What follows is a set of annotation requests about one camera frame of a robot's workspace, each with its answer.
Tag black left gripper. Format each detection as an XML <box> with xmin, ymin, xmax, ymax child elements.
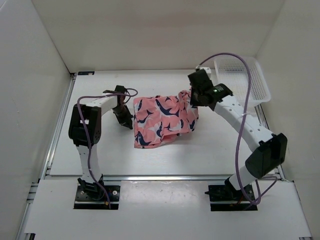
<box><xmin>112</xmin><ymin>105</ymin><xmax>134</xmax><ymax>129</ymax></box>

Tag pink shark print shorts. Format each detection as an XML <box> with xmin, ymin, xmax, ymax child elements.
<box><xmin>133</xmin><ymin>90</ymin><xmax>199</xmax><ymax>149</ymax></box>

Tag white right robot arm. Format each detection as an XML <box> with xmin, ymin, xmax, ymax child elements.
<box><xmin>188</xmin><ymin>69</ymin><xmax>288</xmax><ymax>200</ymax></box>

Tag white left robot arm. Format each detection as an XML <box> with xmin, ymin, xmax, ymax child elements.
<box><xmin>68</xmin><ymin>88</ymin><xmax>137</xmax><ymax>201</ymax></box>

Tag white plastic mesh basket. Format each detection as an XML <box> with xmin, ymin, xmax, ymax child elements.
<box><xmin>214</xmin><ymin>55</ymin><xmax>271</xmax><ymax>108</ymax></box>

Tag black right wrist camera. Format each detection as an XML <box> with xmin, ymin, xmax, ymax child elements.
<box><xmin>195</xmin><ymin>66</ymin><xmax>212</xmax><ymax>76</ymax></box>

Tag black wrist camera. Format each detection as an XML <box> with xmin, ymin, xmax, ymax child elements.
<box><xmin>195</xmin><ymin>66</ymin><xmax>212</xmax><ymax>76</ymax></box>
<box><xmin>103</xmin><ymin>85</ymin><xmax>128</xmax><ymax>97</ymax></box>

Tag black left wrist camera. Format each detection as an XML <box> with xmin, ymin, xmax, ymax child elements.
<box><xmin>103</xmin><ymin>85</ymin><xmax>128</xmax><ymax>97</ymax></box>

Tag aluminium table edge rail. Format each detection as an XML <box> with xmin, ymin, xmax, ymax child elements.
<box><xmin>43</xmin><ymin>172</ymin><xmax>281</xmax><ymax>182</ymax></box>

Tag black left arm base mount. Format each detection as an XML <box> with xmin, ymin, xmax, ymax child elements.
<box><xmin>73</xmin><ymin>178</ymin><xmax>121</xmax><ymax>210</ymax></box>

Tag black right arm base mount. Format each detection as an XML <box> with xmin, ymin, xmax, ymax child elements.
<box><xmin>204</xmin><ymin>184</ymin><xmax>258</xmax><ymax>212</ymax></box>

